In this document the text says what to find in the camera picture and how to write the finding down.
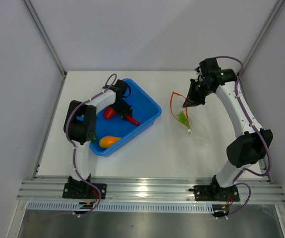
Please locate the aluminium mounting rail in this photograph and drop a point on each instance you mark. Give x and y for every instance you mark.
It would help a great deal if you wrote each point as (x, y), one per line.
(150, 190)

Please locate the clear zip top bag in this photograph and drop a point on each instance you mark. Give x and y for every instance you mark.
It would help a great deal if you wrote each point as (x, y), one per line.
(199, 133)

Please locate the aluminium frame post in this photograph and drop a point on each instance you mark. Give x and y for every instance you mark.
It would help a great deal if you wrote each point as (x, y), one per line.
(44, 35)
(263, 33)

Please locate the blue plastic tray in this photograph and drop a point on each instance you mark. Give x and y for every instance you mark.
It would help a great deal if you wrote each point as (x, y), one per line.
(119, 122)

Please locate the red chili pepper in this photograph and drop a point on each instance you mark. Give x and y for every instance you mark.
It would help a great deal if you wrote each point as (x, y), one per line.
(132, 120)

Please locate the green grape bunch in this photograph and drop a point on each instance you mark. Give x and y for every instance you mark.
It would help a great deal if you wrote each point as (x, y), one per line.
(183, 119)

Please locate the left aluminium frame post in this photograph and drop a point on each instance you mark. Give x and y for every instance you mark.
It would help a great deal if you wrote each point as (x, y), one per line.
(44, 35)

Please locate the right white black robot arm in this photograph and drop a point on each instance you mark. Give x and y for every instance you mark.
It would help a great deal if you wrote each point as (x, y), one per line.
(251, 142)

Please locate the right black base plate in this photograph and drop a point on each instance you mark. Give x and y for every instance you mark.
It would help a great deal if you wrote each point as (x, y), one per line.
(219, 194)

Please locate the right aluminium frame post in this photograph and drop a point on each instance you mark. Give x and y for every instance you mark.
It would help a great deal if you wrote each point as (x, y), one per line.
(263, 33)

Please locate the yellow orange mango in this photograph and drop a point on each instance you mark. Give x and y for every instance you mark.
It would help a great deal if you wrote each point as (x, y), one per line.
(108, 141)

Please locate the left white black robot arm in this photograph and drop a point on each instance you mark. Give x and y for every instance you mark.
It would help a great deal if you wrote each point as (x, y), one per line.
(80, 125)

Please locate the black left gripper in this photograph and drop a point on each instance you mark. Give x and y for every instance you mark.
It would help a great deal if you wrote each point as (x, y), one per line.
(127, 110)

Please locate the white slotted cable duct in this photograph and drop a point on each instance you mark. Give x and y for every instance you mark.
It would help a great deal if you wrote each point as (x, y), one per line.
(122, 207)

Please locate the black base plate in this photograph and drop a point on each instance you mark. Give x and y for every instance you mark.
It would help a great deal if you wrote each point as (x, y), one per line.
(83, 191)
(219, 194)

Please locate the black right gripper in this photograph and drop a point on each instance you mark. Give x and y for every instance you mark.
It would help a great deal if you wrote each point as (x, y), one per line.
(192, 99)

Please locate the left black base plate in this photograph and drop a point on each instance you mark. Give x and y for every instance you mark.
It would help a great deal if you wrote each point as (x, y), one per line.
(83, 191)

